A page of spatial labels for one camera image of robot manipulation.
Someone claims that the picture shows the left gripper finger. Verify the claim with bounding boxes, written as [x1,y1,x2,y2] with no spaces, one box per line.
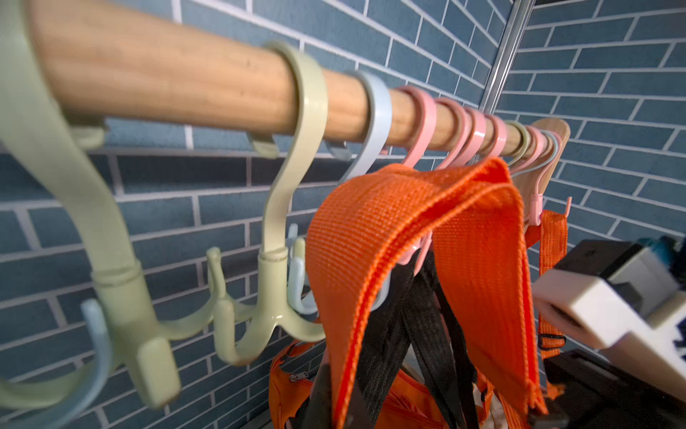
[299,363,374,429]

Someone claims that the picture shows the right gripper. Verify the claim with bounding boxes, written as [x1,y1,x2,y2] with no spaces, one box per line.
[528,350,685,429]

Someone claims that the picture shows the black sling bag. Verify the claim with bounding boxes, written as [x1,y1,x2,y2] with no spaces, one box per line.
[356,252,479,428]

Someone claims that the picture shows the dark red-orange bag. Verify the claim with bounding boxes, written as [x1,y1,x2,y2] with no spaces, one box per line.
[269,158,548,428]

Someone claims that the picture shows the green hook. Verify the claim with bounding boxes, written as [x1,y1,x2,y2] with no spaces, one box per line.
[1,1,214,409]
[207,41,329,366]

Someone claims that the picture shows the far right orange bag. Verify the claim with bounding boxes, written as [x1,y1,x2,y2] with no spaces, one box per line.
[525,210,568,359]

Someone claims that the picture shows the wooden hanging rack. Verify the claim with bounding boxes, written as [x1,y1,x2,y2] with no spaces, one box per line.
[26,0,572,216]

